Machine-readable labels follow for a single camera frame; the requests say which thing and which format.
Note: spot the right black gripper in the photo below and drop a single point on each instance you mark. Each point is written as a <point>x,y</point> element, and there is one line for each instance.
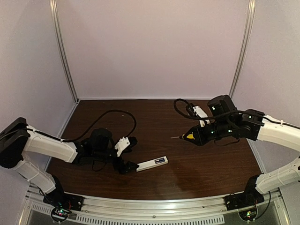
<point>199,135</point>

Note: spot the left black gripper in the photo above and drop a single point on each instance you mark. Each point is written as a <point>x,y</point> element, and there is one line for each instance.
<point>122,159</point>

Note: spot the yellow handled screwdriver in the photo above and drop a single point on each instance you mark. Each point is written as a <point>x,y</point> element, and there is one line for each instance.
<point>179,136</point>

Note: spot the white remote control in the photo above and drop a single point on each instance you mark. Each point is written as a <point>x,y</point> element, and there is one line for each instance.
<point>152,164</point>

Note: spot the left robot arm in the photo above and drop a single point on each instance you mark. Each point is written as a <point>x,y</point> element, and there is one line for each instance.
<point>19,139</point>

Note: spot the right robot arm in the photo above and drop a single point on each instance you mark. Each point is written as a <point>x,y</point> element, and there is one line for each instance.
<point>227,121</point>

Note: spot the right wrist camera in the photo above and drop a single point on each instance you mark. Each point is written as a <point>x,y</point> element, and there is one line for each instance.
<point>196,111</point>

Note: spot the front aluminium rail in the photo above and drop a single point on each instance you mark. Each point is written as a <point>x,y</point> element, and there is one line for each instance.
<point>88,210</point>

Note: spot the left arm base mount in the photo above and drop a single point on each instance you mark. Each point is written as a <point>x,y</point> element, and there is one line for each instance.
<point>67,201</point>

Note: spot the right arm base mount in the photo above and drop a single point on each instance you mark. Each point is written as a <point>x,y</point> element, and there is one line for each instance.
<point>242,200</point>

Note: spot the right aluminium frame post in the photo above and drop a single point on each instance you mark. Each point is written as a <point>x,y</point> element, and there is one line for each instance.
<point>244,45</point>

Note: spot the aluminium frame post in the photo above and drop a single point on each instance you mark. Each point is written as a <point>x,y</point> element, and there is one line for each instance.
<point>244,45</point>
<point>62,51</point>

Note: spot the left aluminium frame post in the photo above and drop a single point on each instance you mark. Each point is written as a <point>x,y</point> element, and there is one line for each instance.
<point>62,51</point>

